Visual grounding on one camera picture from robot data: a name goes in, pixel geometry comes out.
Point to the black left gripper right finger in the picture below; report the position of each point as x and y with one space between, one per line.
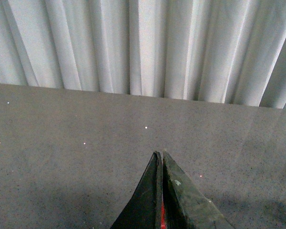
185 206

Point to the red push button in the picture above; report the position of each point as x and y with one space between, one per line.
163 225

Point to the white pleated curtain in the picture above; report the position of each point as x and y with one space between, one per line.
219 51

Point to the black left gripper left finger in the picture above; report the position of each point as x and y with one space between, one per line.
144 209

